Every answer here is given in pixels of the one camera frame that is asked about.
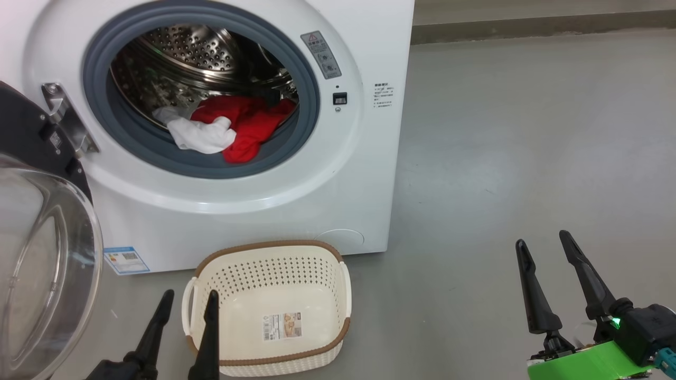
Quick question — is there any cream perforated laundry basket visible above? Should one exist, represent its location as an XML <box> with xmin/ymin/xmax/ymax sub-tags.
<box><xmin>182</xmin><ymin>240</ymin><xmax>352</xmax><ymax>377</ymax></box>

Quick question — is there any washing machine glass door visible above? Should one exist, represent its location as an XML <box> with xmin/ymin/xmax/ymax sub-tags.
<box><xmin>0</xmin><ymin>81</ymin><xmax>104</xmax><ymax>380</ymax></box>

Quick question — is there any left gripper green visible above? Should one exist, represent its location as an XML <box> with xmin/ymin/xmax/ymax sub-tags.
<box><xmin>84</xmin><ymin>289</ymin><xmax>220</xmax><ymax>380</ymax></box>

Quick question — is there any red garment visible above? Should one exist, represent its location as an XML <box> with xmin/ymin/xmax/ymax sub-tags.
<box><xmin>191</xmin><ymin>95</ymin><xmax>297</xmax><ymax>164</ymax></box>

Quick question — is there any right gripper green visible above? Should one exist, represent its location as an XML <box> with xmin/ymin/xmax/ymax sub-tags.
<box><xmin>516</xmin><ymin>230</ymin><xmax>655</xmax><ymax>380</ymax></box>

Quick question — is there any right arm teal connector cable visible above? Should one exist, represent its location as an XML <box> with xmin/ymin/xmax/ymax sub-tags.
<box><xmin>655</xmin><ymin>348</ymin><xmax>676</xmax><ymax>380</ymax></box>

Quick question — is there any white garment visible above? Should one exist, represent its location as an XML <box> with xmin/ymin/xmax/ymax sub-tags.
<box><xmin>153</xmin><ymin>107</ymin><xmax>237</xmax><ymax>155</ymax></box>

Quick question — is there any white front-load washing machine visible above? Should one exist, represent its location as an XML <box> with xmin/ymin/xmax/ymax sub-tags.
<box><xmin>0</xmin><ymin>0</ymin><xmax>416</xmax><ymax>276</ymax></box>

